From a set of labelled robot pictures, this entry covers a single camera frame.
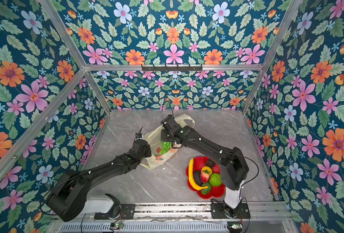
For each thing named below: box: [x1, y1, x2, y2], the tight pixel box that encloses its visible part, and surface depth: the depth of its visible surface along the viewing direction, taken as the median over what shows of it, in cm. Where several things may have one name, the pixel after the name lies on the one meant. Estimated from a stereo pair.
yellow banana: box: [188, 158, 209, 191], surface depth 82 cm
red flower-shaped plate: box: [186, 156, 226, 200], surface depth 80 cm
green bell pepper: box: [208, 172, 222, 187], surface depth 80 cm
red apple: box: [200, 168, 210, 184], surface depth 78 cm
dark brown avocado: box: [193, 170, 203, 186], surface depth 81 cm
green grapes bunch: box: [160, 141, 172, 155], surface depth 82 cm
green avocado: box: [200, 182, 212, 196], surface depth 78 cm
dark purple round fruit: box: [205, 158, 216, 169], surface depth 86 cm
